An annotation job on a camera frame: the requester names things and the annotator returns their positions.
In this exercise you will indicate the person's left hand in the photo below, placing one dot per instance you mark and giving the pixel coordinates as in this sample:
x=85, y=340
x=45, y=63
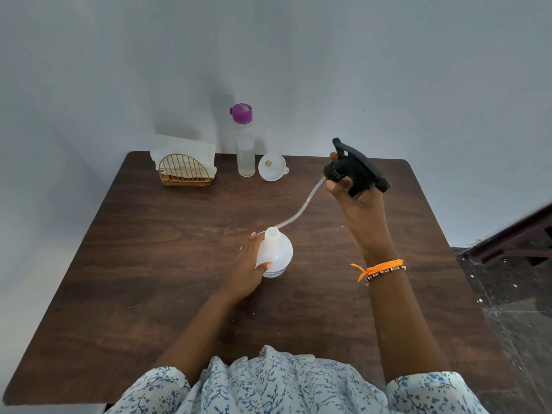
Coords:
x=241, y=273

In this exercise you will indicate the person's right hand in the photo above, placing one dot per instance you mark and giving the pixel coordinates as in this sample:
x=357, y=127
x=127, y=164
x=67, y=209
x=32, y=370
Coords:
x=364, y=213

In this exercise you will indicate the person's left thumb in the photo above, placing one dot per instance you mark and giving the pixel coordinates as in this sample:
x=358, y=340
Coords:
x=264, y=268

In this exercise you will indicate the person's right thumb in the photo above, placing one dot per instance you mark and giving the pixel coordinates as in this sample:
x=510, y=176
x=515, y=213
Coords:
x=334, y=187

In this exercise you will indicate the white plastic spray bottle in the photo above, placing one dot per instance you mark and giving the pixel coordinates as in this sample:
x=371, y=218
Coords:
x=274, y=253

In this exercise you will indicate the black trigger sprayer with tube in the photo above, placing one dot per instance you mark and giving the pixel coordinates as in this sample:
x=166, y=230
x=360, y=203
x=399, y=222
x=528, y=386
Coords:
x=356, y=168

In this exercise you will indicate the person's right forearm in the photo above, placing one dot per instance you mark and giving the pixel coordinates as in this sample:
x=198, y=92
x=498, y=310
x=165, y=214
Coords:
x=399, y=316

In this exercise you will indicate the person's left forearm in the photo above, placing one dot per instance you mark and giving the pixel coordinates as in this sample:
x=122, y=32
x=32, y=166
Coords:
x=200, y=329

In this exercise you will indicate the white plastic funnel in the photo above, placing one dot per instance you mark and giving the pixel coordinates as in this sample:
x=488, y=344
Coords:
x=272, y=167

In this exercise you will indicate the orange thread wristband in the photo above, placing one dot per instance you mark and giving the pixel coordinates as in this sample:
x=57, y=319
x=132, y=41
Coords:
x=379, y=268

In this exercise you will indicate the clear bottle with purple cap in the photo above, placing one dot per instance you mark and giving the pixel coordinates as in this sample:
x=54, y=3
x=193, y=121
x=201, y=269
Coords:
x=244, y=142

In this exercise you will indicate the white blue floral garment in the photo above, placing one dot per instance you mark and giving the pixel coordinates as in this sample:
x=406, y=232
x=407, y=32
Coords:
x=297, y=385

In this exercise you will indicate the white paper napkins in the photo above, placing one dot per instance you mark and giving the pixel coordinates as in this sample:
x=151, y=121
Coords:
x=183, y=148

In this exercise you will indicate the dark wooden furniture piece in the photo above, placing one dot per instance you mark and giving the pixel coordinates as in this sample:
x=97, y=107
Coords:
x=513, y=237

